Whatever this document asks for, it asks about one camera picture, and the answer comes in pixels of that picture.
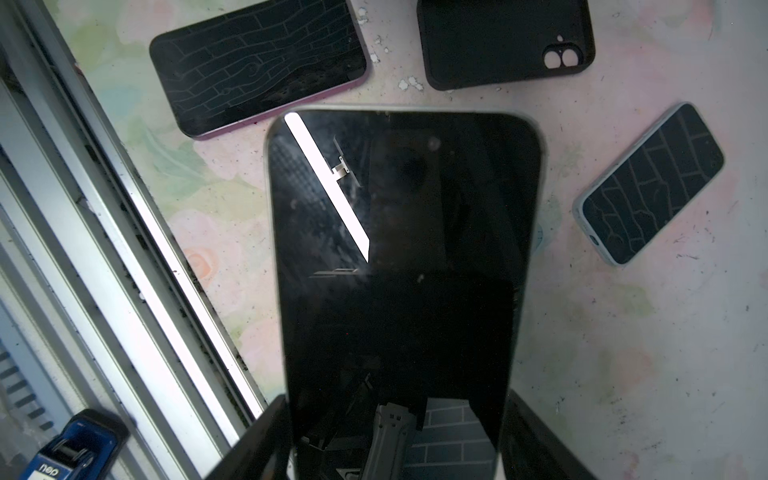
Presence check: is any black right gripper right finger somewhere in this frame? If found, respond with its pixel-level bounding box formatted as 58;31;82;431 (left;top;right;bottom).
499;390;594;480

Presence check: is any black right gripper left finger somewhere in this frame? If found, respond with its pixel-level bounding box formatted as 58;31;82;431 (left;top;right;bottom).
207;395;291;480

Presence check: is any white phone black screen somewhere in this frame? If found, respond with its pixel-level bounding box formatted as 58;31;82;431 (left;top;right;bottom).
266;109;544;479

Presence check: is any blue phone black screen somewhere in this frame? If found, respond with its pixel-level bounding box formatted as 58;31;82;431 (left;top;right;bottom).
572;103;726;266

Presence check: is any purple phone black screen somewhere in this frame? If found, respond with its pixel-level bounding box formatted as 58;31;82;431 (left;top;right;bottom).
149;0;370;139

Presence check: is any black phone case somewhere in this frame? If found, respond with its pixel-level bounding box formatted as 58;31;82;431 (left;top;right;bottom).
416;1;596;91

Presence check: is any blue handheld device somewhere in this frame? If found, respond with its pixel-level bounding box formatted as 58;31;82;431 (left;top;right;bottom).
19;409;130;480

